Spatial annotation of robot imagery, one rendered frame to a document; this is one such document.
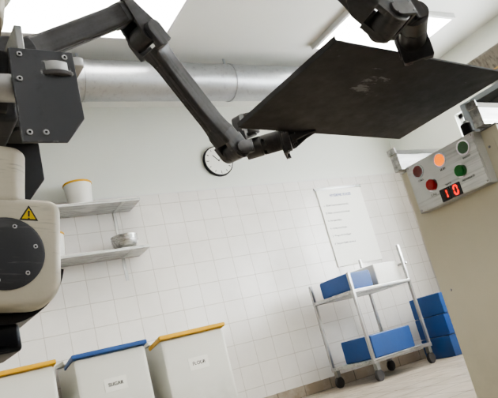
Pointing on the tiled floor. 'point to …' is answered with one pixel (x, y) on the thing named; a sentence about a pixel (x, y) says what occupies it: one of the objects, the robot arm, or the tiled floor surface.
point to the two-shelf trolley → (377, 323)
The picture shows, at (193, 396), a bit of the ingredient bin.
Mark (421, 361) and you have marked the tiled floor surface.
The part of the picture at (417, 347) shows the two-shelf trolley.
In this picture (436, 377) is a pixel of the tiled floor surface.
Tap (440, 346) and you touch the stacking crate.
